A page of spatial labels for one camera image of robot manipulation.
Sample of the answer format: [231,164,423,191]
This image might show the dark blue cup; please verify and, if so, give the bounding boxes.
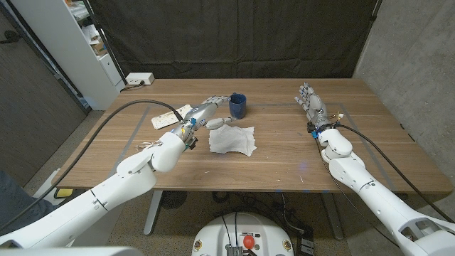
[228,92,247,120]

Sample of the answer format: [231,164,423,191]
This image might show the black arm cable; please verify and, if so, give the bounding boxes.
[0,99,185,232]
[333,122,455,223]

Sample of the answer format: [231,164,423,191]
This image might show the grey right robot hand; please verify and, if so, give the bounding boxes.
[294,82,337,134]

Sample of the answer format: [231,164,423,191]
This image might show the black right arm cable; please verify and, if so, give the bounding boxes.
[333,122,455,223]

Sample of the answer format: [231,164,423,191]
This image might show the black round floor disc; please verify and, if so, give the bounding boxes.
[159,191,188,210]

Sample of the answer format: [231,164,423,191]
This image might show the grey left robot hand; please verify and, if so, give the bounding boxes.
[170,95,237,143]

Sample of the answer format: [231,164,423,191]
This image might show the white speckled power strip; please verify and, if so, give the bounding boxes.
[151,104,194,131]

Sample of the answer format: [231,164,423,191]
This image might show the black backdrop stand pole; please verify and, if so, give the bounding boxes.
[83,0,128,86]

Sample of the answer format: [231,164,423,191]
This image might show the black backdrop curtain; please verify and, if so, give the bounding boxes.
[87,0,380,80]

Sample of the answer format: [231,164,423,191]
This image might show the white shelf cabinet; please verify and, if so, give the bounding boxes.
[10,0,125,111]

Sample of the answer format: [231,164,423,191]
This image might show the black door handle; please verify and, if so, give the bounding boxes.
[0,30,21,44]

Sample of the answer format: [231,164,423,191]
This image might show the cardboard box on shelf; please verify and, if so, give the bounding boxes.
[90,41,108,56]

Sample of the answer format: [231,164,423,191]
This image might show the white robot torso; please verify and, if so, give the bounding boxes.
[191,212,295,256]

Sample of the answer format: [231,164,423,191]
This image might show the white paper towel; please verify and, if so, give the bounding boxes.
[208,124,257,157]

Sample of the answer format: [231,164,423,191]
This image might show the black floor power strip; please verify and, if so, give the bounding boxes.
[296,227,316,256]

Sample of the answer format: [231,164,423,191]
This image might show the person's leg in jeans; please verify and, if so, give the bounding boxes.
[0,170,54,235]

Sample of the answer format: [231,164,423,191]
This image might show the grey table leg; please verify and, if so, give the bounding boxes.
[321,193,345,241]
[143,191,164,236]

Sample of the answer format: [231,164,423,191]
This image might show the clear plastic eyeglasses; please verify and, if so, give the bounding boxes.
[134,140,163,150]

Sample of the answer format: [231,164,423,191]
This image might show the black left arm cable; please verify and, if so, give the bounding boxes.
[0,99,185,232]

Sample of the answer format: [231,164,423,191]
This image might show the white outlet box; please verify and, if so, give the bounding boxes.
[126,72,156,86]

